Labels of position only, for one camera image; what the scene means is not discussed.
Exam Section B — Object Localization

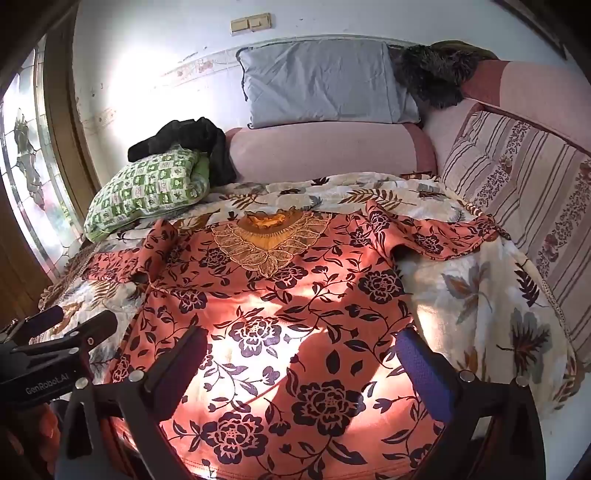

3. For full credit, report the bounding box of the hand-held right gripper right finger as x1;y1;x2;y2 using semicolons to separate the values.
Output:
396;327;546;480

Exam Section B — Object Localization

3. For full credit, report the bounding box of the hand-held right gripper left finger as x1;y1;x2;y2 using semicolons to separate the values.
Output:
55;325;211;480

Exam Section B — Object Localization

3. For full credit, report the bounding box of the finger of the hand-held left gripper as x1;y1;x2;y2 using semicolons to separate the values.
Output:
25;305;66;341
11;310;119;360

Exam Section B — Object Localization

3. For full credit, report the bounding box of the orange floral garment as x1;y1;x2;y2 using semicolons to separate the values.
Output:
46;198;513;480

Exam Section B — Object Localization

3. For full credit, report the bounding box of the leaf print blanket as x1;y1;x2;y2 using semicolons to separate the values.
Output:
39;172;580;418

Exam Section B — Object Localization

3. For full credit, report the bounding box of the green patterned pillow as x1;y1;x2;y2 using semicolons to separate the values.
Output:
83;144;211;241

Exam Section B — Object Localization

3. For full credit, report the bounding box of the stained glass window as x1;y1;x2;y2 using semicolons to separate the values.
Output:
0;39;83;274

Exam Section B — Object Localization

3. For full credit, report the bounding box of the light green cloth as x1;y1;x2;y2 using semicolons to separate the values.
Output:
190;152;212;183

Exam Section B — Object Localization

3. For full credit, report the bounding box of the black cloth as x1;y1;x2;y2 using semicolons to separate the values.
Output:
128;117;238;185

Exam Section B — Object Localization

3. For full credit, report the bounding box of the striped floral cushion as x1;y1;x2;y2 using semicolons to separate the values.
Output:
436;110;591;365

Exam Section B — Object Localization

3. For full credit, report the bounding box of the dark furry cushion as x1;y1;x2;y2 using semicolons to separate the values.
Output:
390;44;478;110

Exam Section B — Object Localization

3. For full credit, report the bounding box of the grey pillow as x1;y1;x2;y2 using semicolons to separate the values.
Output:
236;39;422;130

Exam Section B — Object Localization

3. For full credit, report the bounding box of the olive cloth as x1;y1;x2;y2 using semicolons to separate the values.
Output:
431;40;500;63

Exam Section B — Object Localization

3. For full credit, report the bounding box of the wooden window frame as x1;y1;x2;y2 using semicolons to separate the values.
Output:
0;0;101;301

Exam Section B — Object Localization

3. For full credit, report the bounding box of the beige light switch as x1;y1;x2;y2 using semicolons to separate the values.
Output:
230;14;273;36

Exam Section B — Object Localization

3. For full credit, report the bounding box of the dark wall frame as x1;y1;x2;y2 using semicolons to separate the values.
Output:
492;0;570;61

